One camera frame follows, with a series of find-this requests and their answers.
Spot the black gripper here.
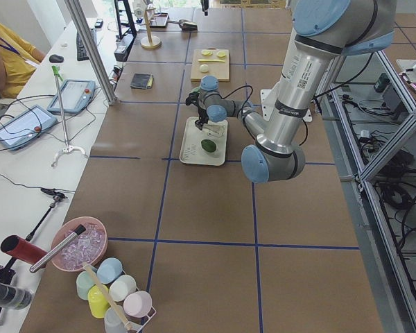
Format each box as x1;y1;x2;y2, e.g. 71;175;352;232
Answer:
185;95;209;130

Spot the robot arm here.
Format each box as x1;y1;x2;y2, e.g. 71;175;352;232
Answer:
185;1;397;183

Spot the steel tube in bowl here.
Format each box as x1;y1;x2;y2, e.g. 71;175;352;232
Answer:
29;224;86;273

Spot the pink bowl with ice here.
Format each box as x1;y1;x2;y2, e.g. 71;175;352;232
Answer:
51;216;108;272

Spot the green avocado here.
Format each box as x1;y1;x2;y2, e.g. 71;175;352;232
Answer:
200;139;217;153

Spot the cream bear tray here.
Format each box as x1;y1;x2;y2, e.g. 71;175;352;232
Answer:
180;117;228;166

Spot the bamboo cutting board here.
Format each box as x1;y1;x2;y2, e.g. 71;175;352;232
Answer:
190;49;230;82

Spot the yellow sponge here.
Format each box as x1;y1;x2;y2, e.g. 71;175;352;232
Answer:
146;76;154;89

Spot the yellow plastic knife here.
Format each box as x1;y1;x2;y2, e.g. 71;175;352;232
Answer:
197;58;225;63

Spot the lemon slice top stacked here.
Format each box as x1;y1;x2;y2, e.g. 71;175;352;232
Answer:
201;49;212;56

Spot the lemon slice single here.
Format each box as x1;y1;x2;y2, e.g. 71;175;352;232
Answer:
216;51;226;58

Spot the grey folded cloth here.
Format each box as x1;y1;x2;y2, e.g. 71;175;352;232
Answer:
130;73;153;89

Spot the wooden mug tree stand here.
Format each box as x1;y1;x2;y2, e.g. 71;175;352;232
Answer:
139;1;162;50

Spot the metal scoop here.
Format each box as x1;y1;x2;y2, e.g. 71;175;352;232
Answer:
167;19;198;31

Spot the black glass tray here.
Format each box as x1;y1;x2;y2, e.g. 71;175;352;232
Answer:
150;12;169;28

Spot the teach pendant far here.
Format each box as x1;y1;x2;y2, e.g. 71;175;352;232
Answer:
60;79;96;114

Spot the teach pendant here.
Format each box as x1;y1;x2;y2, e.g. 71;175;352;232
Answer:
0;105;58;151
60;79;96;114

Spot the black keyboard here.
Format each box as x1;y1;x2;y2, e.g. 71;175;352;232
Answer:
76;28;97;61

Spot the black computer mouse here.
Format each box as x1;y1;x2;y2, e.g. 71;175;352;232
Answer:
49;54;64;63

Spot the teach pendant near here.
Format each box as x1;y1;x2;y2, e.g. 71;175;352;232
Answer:
0;105;58;151

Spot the blue cup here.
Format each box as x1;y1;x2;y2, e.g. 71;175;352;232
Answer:
96;257;123;284

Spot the white cup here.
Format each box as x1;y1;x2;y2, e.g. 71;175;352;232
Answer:
109;274;137;302

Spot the pink cup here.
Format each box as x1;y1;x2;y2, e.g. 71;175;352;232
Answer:
123;291;153;318

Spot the green cup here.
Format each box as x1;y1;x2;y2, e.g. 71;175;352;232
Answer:
76;270;95;300

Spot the person in yellow shirt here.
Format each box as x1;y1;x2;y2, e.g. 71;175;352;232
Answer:
0;23;45;99

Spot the yellow cup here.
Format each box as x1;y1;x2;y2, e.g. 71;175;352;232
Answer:
87;285;110;319

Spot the red bottle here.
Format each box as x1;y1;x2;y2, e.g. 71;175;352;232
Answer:
0;235;47;264

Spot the aluminium frame post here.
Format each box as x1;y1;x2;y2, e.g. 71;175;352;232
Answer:
64;0;116;105

